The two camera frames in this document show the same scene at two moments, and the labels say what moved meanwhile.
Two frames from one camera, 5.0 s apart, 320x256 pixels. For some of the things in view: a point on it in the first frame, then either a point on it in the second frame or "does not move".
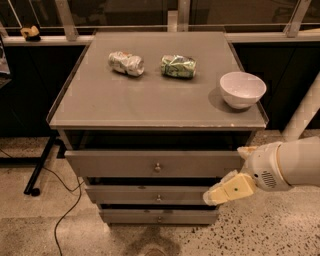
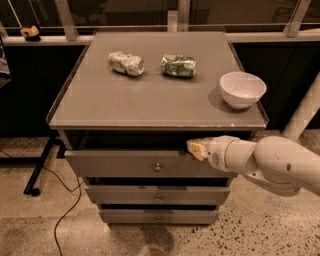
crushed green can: x=178 y=66 does not move
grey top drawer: x=152 y=163 does not move
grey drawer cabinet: x=152 y=120 does not move
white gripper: x=263 y=165 -> x=216 y=152
